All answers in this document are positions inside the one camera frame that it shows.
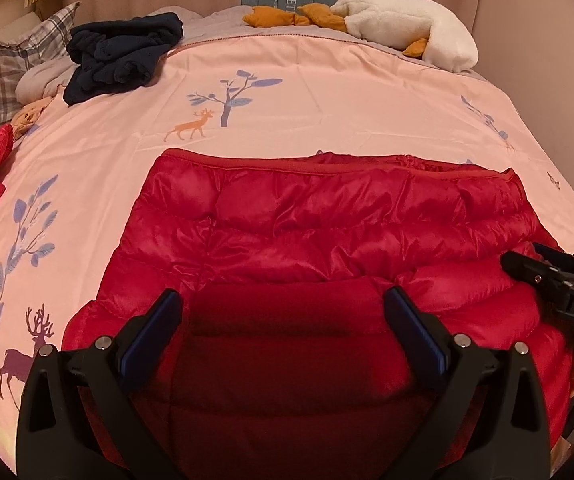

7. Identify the orange patterned cloth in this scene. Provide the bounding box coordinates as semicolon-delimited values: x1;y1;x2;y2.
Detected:
11;96;54;137

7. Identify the navy blue garment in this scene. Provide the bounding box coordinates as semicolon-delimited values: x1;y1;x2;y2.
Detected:
63;12;184;107

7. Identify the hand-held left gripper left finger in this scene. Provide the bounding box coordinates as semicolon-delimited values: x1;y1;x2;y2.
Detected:
15;288;184;480

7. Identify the red puffer jacket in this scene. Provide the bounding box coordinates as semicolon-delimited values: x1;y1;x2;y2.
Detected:
61;149;574;480

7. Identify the beige crumpled cloth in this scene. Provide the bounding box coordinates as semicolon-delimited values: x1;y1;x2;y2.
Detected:
15;60;84;103

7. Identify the plaid pillow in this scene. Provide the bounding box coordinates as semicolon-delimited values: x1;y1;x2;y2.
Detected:
0;2;82;107

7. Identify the pink deer printed duvet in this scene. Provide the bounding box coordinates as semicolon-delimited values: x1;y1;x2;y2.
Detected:
0;7;574;480

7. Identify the white plush goose toy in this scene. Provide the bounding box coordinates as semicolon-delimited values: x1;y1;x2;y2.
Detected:
243;0;479;72

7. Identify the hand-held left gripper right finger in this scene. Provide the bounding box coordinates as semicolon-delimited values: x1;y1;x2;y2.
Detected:
384;286;552;480

